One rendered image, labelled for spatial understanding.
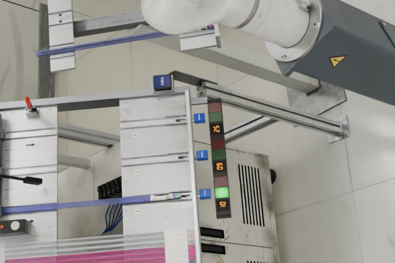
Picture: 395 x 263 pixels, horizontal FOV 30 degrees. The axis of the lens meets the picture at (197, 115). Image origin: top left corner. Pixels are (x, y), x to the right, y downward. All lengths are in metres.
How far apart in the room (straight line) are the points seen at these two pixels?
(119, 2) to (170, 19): 1.54
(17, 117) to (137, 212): 0.45
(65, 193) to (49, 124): 0.65
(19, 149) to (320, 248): 1.09
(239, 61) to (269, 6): 0.73
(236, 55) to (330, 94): 0.43
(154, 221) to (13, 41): 2.47
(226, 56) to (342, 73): 0.55
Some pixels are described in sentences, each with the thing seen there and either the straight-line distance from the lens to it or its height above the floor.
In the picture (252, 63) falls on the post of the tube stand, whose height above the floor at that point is 0.35.
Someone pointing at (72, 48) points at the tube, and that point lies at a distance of 2.11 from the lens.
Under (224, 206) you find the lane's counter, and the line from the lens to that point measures 1.99.
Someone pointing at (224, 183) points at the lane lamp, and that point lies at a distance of 2.01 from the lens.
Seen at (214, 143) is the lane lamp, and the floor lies 0.66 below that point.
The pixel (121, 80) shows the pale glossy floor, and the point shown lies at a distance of 3.72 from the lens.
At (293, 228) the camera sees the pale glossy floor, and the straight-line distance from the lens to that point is 2.70.
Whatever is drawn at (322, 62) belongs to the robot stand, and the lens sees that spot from 1.89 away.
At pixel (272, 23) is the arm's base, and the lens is 1.75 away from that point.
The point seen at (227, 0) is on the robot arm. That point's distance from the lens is 1.68.
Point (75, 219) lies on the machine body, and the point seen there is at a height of 0.62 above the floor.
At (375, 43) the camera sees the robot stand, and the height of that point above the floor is 0.51.
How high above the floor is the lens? 2.00
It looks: 39 degrees down
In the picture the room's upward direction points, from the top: 75 degrees counter-clockwise
